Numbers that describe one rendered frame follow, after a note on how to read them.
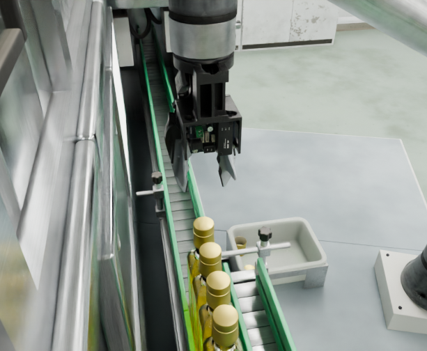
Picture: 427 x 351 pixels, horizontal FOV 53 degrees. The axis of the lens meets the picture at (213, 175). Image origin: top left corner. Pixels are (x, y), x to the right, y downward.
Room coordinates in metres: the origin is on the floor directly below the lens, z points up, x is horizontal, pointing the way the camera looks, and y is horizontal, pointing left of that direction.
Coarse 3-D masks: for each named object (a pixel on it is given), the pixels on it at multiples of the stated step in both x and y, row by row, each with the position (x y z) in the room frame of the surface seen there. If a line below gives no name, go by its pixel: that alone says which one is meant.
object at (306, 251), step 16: (240, 224) 0.84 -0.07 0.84; (256, 224) 0.84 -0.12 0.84; (272, 224) 0.85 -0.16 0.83; (288, 224) 0.86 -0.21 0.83; (304, 224) 0.85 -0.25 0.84; (256, 240) 0.84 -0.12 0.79; (272, 240) 0.84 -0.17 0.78; (288, 240) 0.85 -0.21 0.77; (304, 240) 0.82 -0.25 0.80; (240, 256) 0.79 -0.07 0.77; (256, 256) 0.79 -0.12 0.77; (272, 256) 0.79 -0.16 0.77; (288, 256) 0.79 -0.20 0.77; (304, 256) 0.79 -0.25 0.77; (320, 256) 0.73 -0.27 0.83; (272, 272) 0.68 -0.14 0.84
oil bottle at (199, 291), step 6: (198, 276) 0.46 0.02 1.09; (192, 282) 0.46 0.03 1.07; (198, 282) 0.44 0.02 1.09; (192, 288) 0.45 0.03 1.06; (198, 288) 0.43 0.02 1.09; (204, 288) 0.43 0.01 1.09; (192, 294) 0.46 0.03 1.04; (198, 294) 0.43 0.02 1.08; (204, 294) 0.42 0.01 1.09; (192, 300) 0.46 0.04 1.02; (198, 300) 0.42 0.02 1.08; (204, 300) 0.42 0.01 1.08; (198, 306) 0.42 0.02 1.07; (198, 324) 0.42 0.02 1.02; (198, 330) 0.42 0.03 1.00; (198, 336) 0.42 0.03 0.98; (198, 342) 0.42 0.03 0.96; (198, 348) 0.42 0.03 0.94
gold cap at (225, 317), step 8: (224, 304) 0.35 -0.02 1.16; (216, 312) 0.34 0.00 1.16; (224, 312) 0.34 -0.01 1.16; (232, 312) 0.34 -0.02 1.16; (216, 320) 0.32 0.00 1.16; (224, 320) 0.32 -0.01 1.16; (232, 320) 0.32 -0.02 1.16; (216, 328) 0.32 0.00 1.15; (224, 328) 0.32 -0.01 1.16; (232, 328) 0.32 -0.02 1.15; (216, 336) 0.32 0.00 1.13; (224, 336) 0.32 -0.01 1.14; (232, 336) 0.32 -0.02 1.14; (224, 344) 0.31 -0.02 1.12; (232, 344) 0.32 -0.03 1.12
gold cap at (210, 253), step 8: (200, 248) 0.45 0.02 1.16; (208, 248) 0.45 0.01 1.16; (216, 248) 0.45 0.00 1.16; (200, 256) 0.44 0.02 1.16; (208, 256) 0.43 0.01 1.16; (216, 256) 0.43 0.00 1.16; (200, 264) 0.44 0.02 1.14; (208, 264) 0.43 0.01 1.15; (216, 264) 0.43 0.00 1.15; (200, 272) 0.44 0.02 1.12; (208, 272) 0.43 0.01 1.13
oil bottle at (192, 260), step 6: (192, 252) 0.51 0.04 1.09; (192, 258) 0.49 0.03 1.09; (198, 258) 0.49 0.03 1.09; (192, 264) 0.49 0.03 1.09; (198, 264) 0.48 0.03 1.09; (192, 270) 0.48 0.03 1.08; (198, 270) 0.48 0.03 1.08; (222, 270) 0.49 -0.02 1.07; (192, 276) 0.47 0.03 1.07; (192, 306) 0.47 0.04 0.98; (192, 312) 0.48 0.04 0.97; (192, 318) 0.48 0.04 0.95; (192, 324) 0.48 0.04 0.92; (192, 330) 0.48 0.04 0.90
